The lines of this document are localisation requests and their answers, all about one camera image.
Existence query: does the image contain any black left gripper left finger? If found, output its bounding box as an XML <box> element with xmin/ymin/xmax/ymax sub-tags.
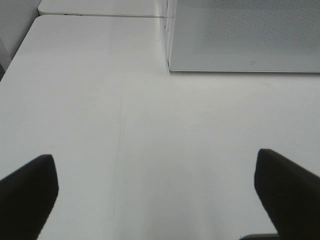
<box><xmin>0</xmin><ymin>154</ymin><xmax>59</xmax><ymax>240</ymax></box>

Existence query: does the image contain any white adjacent table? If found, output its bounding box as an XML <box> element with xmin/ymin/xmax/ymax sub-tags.
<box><xmin>37</xmin><ymin>0</ymin><xmax>168</xmax><ymax>18</ymax></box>

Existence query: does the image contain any white microwave door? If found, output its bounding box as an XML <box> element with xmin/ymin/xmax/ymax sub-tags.
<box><xmin>168</xmin><ymin>0</ymin><xmax>320</xmax><ymax>73</ymax></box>

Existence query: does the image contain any white microwave oven body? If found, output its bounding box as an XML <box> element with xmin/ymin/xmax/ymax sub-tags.
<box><xmin>159</xmin><ymin>0</ymin><xmax>178</xmax><ymax>72</ymax></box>

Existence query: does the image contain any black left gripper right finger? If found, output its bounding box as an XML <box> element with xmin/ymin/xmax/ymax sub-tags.
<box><xmin>254</xmin><ymin>149</ymin><xmax>320</xmax><ymax>240</ymax></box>

